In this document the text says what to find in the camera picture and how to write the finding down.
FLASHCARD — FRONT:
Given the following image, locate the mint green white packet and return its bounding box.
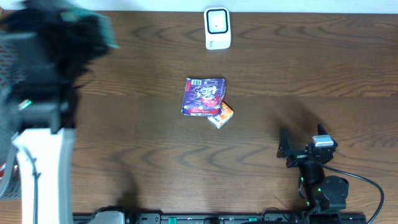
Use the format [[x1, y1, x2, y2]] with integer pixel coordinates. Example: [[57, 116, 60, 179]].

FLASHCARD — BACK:
[[61, 7, 119, 49]]

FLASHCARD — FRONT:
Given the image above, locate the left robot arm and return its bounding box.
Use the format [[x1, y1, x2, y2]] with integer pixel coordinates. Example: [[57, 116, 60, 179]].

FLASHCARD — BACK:
[[1, 0, 131, 223]]

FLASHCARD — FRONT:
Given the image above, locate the purple snack bag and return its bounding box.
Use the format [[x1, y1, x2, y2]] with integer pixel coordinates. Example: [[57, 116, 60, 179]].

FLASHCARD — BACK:
[[181, 78, 226, 117]]

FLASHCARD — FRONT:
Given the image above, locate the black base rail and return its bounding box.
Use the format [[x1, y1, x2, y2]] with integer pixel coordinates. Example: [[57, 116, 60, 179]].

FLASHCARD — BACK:
[[73, 212, 368, 224]]

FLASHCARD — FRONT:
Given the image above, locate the grey plastic mesh basket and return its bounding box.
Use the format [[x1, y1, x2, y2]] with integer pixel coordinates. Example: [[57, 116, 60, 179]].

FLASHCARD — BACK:
[[1, 31, 32, 200]]

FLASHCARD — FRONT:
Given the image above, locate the white barcode scanner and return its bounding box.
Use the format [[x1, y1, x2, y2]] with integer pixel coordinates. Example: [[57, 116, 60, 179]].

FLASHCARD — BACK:
[[203, 7, 232, 50]]

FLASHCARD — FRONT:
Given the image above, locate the small orange box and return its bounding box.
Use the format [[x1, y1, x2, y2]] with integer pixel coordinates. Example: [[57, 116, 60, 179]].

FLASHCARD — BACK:
[[208, 102, 234, 129]]

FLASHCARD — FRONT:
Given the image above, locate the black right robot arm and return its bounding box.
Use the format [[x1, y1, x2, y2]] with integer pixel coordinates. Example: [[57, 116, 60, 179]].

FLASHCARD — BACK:
[[277, 124, 349, 223]]

